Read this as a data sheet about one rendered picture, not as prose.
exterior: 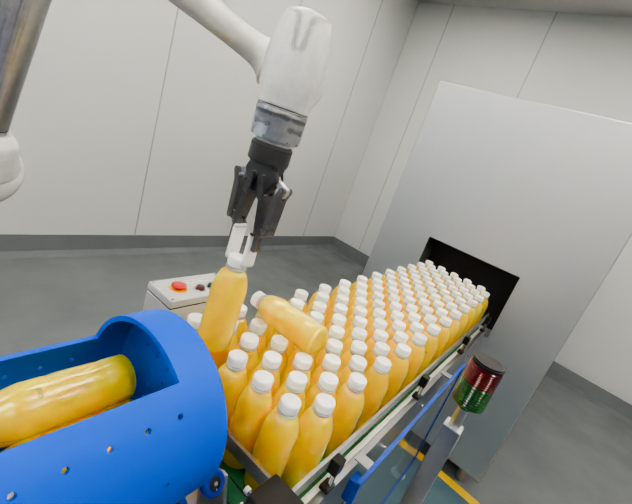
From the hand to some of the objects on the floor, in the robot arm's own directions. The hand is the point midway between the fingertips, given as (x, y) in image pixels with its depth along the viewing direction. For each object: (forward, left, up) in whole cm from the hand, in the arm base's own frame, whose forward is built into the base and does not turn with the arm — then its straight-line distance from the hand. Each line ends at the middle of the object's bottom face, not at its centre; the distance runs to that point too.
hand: (243, 245), depth 73 cm
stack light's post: (+42, +25, -132) cm, 141 cm away
